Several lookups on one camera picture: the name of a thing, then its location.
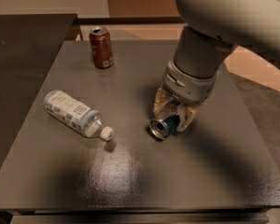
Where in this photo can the dark side table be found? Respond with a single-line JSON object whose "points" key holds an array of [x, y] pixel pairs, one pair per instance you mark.
{"points": [[29, 45]]}

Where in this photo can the blue silver redbull can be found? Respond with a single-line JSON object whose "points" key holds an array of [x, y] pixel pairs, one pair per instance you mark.
{"points": [[166, 122]]}

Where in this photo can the red soda can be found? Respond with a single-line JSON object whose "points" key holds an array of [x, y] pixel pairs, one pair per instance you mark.
{"points": [[101, 47]]}

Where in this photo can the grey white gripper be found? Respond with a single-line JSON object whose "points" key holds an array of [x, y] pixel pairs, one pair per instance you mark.
{"points": [[186, 85]]}

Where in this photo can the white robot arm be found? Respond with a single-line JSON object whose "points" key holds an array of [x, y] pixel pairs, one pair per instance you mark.
{"points": [[214, 28]]}

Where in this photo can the clear plastic water bottle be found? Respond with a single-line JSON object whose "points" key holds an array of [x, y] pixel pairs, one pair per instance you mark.
{"points": [[79, 117]]}

